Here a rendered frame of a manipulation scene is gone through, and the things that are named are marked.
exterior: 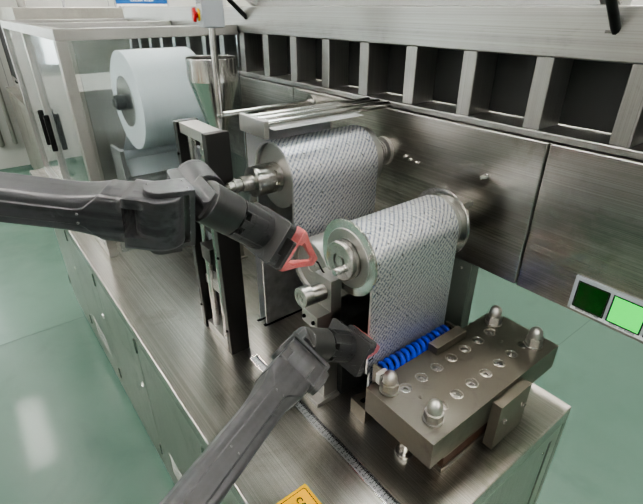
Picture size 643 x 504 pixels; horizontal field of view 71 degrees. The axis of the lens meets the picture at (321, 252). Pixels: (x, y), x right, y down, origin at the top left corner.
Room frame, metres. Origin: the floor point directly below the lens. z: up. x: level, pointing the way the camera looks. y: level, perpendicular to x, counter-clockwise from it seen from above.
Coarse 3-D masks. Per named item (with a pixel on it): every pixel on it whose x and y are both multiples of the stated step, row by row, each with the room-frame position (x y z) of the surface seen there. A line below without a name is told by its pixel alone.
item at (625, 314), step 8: (616, 304) 0.65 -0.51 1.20; (624, 304) 0.64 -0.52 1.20; (632, 304) 0.63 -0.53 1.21; (616, 312) 0.64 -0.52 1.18; (624, 312) 0.63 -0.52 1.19; (632, 312) 0.63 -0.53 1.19; (640, 312) 0.62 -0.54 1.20; (608, 320) 0.65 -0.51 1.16; (616, 320) 0.64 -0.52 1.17; (624, 320) 0.63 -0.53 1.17; (632, 320) 0.62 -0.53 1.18; (640, 320) 0.61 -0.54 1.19; (632, 328) 0.62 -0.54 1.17
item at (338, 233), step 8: (448, 200) 0.86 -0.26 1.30; (456, 216) 0.83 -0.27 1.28; (336, 232) 0.74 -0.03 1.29; (344, 232) 0.72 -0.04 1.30; (352, 232) 0.71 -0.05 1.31; (328, 240) 0.76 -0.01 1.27; (352, 240) 0.70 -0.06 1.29; (360, 248) 0.69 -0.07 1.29; (360, 256) 0.69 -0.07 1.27; (368, 264) 0.67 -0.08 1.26; (360, 272) 0.68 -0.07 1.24; (368, 272) 0.67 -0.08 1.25; (352, 280) 0.70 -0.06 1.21; (360, 280) 0.68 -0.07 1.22
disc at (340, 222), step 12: (336, 228) 0.74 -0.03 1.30; (348, 228) 0.72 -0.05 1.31; (360, 228) 0.70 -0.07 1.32; (324, 240) 0.77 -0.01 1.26; (360, 240) 0.69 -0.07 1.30; (324, 252) 0.77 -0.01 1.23; (372, 252) 0.67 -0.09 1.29; (372, 264) 0.66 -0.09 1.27; (372, 276) 0.66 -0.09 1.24; (348, 288) 0.71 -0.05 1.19; (360, 288) 0.69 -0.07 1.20; (372, 288) 0.66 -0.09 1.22
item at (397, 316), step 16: (432, 272) 0.77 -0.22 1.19; (448, 272) 0.80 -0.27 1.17; (400, 288) 0.72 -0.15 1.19; (416, 288) 0.74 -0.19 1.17; (432, 288) 0.78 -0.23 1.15; (448, 288) 0.81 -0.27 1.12; (384, 304) 0.69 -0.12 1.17; (400, 304) 0.72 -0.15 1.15; (416, 304) 0.75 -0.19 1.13; (432, 304) 0.78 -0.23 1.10; (368, 320) 0.67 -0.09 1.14; (384, 320) 0.69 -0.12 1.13; (400, 320) 0.72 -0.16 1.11; (416, 320) 0.75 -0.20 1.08; (432, 320) 0.79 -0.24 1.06; (384, 336) 0.69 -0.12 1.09; (400, 336) 0.72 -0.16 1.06; (416, 336) 0.76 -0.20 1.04; (384, 352) 0.70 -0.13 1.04; (368, 368) 0.67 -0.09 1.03
